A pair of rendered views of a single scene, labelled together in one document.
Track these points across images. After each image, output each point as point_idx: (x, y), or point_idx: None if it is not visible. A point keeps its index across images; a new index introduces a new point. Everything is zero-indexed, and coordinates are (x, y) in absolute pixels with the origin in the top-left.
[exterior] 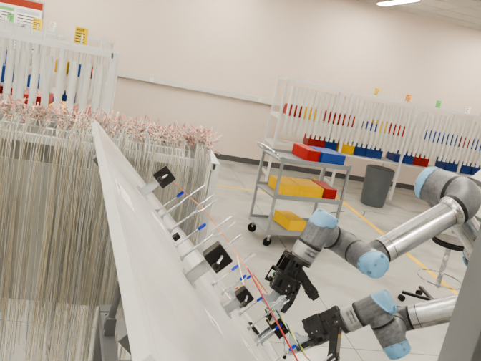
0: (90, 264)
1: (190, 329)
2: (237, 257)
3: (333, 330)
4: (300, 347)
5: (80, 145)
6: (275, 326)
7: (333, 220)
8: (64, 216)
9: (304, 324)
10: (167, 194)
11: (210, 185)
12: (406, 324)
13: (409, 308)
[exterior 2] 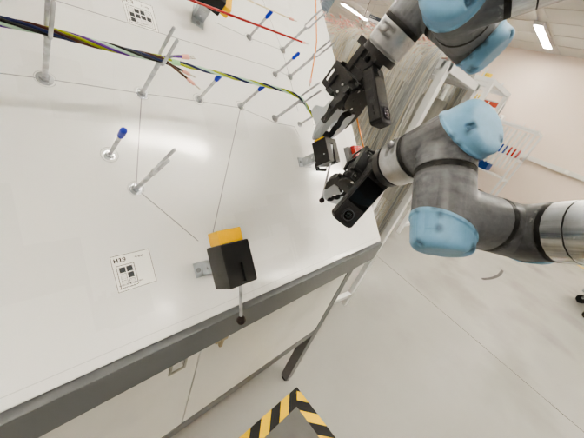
0: None
1: None
2: (290, 17)
3: (367, 170)
4: (218, 71)
5: (346, 40)
6: (316, 145)
7: None
8: None
9: (349, 158)
10: (385, 86)
11: (431, 86)
12: (525, 229)
13: (561, 202)
